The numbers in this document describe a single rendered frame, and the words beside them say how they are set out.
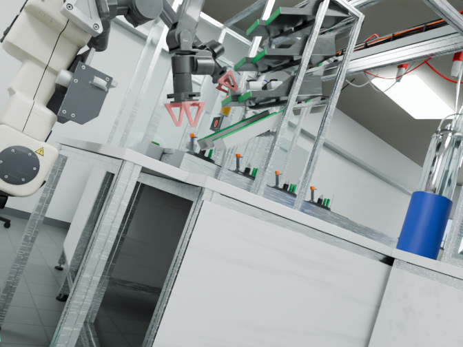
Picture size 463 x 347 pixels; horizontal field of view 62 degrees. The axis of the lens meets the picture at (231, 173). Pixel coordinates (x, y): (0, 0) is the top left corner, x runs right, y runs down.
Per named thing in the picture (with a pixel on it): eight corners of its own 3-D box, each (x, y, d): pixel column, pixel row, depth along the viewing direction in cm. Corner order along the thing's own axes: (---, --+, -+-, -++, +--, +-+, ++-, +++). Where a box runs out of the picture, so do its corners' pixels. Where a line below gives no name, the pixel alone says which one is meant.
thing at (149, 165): (122, 158, 98) (127, 148, 98) (54, 141, 171) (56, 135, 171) (302, 226, 137) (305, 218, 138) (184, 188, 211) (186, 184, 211)
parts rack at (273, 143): (255, 199, 128) (328, -15, 136) (211, 188, 161) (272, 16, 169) (302, 217, 138) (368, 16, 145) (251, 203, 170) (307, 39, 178)
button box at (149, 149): (144, 155, 163) (149, 141, 164) (133, 153, 182) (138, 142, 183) (159, 160, 167) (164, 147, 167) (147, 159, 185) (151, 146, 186)
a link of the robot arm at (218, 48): (181, 53, 155) (187, 37, 148) (199, 41, 162) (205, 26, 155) (203, 73, 155) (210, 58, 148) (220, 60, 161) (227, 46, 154)
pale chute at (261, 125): (227, 149, 130) (221, 137, 129) (216, 151, 142) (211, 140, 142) (295, 117, 137) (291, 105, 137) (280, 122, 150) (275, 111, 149)
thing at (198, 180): (203, 186, 97) (207, 175, 98) (106, 162, 231) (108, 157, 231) (495, 295, 160) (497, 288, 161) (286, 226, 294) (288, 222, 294)
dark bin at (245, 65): (244, 62, 147) (243, 43, 147) (234, 71, 160) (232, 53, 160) (310, 62, 156) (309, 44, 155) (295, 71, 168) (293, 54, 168)
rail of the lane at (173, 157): (167, 171, 153) (176, 146, 154) (122, 162, 232) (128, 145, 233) (179, 176, 155) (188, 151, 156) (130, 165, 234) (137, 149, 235)
